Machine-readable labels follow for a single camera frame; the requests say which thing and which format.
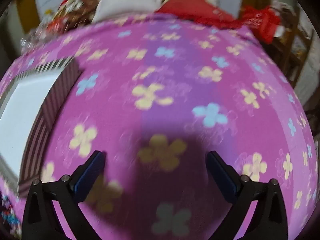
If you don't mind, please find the striped white tray box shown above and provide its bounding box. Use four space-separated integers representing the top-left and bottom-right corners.
1 57 81 198

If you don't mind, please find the pink floral bed sheet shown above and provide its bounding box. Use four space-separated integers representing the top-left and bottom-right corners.
1 14 318 239

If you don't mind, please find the wooden chair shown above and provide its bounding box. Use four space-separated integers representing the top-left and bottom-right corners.
269 2 315 87

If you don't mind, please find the clear plastic bag pile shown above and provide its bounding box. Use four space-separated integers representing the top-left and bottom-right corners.
20 17 66 54

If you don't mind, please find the red shopping bag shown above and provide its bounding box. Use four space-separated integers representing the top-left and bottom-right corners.
240 5 281 44

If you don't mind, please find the red cushion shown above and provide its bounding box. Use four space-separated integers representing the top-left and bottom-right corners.
156 0 243 29

